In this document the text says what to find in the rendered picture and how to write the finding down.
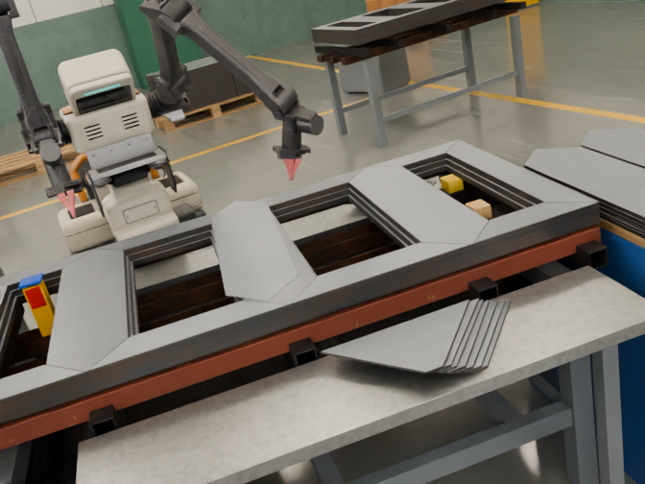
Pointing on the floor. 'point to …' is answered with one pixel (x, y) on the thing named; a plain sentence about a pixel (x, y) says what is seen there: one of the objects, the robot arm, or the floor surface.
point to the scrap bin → (386, 78)
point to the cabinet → (143, 54)
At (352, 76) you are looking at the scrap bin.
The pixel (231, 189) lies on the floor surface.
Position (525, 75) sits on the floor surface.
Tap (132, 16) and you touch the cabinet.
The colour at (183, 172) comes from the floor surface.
